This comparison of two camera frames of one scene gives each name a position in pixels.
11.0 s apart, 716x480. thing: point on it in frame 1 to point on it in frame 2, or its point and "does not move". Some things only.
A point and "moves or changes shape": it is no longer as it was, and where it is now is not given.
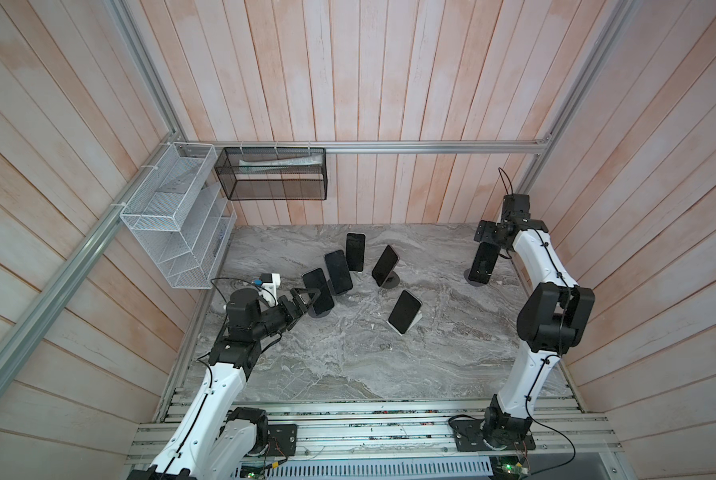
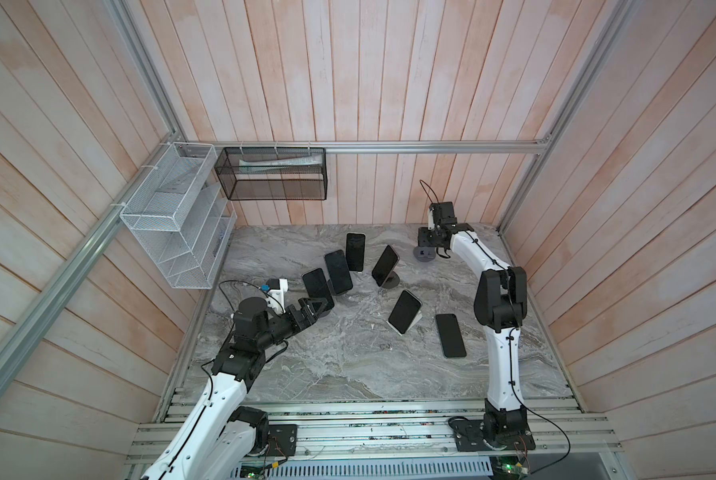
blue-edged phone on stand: (339, 271) does not move
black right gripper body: (488, 232) to (427, 237)
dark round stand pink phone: (391, 281) does not move
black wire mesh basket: (273, 173) does not move
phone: (405, 311) does not move
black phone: (484, 262) moves or changes shape
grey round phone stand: (472, 282) to (424, 253)
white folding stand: (416, 321) does not move
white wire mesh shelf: (183, 213) does not move
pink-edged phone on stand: (385, 266) does not move
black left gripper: (290, 314) to (308, 317)
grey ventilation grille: (322, 470) does not move
